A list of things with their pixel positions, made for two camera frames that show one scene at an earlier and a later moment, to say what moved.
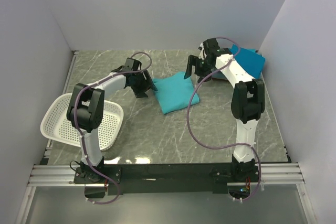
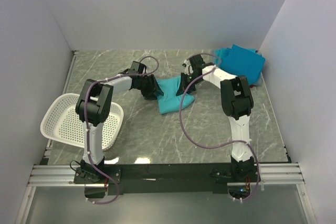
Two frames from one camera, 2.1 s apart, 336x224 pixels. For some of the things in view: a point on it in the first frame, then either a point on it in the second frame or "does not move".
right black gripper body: (202, 67) -> (189, 83)
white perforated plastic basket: (56, 126) does not move
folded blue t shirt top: (252, 59) does not move
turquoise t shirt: (175, 92) does not move
